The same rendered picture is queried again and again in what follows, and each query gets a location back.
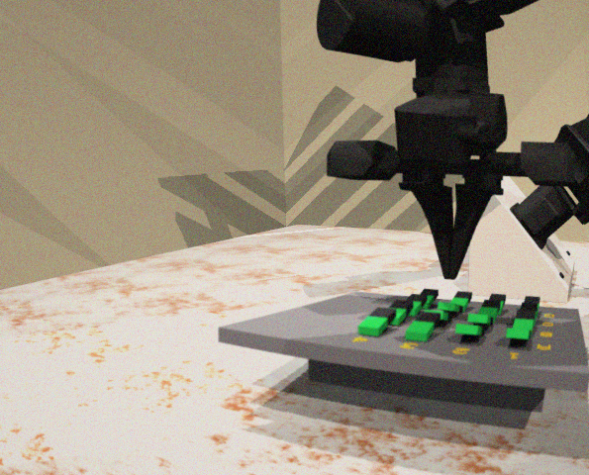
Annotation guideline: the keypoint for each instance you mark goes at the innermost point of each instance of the grey switch panel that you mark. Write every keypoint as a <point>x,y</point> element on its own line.
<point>487,353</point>

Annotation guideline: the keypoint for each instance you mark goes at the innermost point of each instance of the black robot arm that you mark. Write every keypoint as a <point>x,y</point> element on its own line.
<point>450,127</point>

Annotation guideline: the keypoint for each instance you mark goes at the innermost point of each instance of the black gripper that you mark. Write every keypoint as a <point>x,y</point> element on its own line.
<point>545,163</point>

